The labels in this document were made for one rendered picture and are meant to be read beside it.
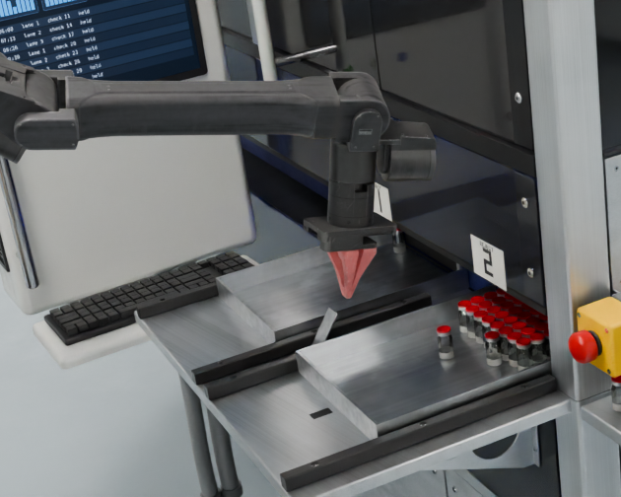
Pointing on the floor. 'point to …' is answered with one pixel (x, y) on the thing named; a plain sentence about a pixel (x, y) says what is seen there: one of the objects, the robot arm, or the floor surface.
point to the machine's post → (572, 223)
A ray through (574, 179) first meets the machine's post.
